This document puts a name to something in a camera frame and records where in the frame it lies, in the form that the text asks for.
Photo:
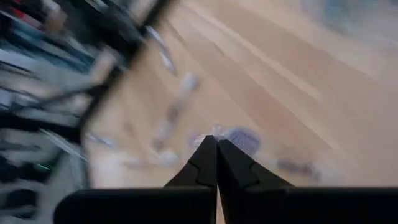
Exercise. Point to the orange white wrapped toothbrush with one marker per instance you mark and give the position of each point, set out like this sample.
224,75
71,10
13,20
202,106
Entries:
166,158

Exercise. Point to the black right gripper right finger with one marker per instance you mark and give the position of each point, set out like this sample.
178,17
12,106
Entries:
264,205

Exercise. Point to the clear acrylic organizer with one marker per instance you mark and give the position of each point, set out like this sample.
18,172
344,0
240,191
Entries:
373,28

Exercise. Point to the purple white toothbrush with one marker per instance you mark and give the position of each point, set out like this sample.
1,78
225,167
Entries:
175,109
101,140
298,168
161,51
242,140

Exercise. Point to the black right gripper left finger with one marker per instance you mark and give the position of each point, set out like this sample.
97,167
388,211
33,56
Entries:
186,205

